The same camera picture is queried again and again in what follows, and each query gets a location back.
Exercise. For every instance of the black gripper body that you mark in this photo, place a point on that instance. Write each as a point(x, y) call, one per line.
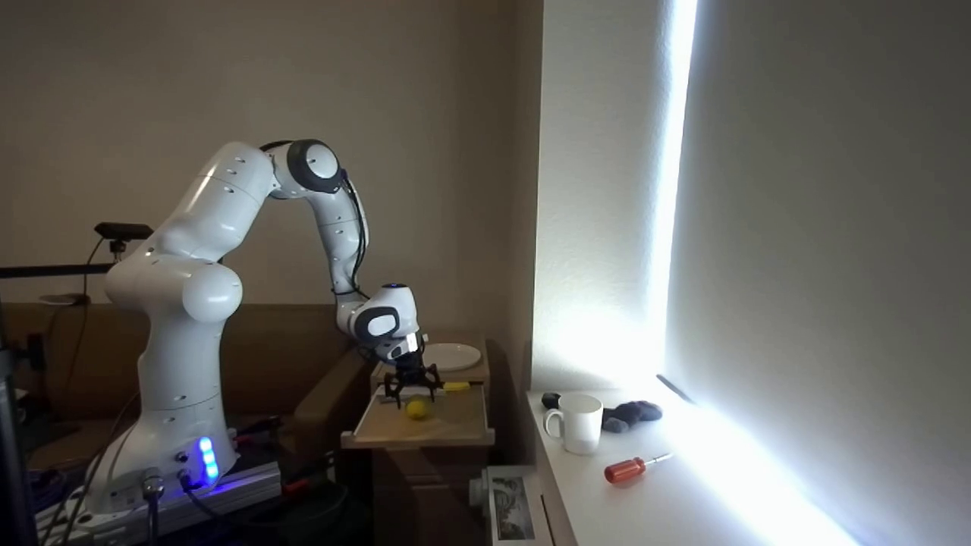
point(410, 371)

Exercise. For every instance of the wooden pull-out drawer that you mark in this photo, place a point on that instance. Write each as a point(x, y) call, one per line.
point(458, 428)

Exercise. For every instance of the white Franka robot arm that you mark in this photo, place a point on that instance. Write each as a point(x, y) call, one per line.
point(192, 293)

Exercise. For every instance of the white round plate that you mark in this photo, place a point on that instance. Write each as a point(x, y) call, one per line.
point(458, 355)

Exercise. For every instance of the white window sill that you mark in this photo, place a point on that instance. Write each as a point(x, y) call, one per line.
point(657, 516)

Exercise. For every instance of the grey window blind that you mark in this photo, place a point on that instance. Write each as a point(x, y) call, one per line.
point(830, 222)

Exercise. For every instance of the small yellow object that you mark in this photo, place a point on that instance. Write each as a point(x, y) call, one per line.
point(458, 387)

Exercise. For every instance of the wooden nightstand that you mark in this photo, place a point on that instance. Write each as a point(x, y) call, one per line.
point(429, 496)

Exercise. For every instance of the brown leather armchair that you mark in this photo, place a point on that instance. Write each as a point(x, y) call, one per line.
point(292, 343)

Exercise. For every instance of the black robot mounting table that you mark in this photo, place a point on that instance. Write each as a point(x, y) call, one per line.
point(233, 496)

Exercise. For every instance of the dark sock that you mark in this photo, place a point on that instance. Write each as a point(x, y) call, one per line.
point(633, 413)

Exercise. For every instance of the black camera stand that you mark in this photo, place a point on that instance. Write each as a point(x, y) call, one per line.
point(49, 270)

